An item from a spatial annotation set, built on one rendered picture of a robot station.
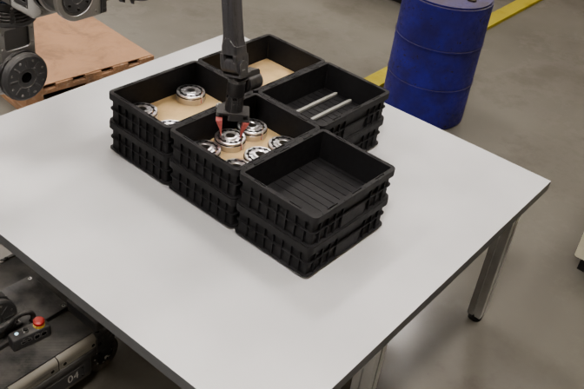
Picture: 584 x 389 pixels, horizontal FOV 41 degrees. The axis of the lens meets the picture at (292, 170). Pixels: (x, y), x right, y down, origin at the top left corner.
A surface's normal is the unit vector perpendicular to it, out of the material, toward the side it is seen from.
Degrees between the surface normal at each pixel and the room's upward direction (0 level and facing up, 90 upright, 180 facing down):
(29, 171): 0
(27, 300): 0
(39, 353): 0
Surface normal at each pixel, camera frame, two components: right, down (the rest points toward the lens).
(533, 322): 0.12, -0.83
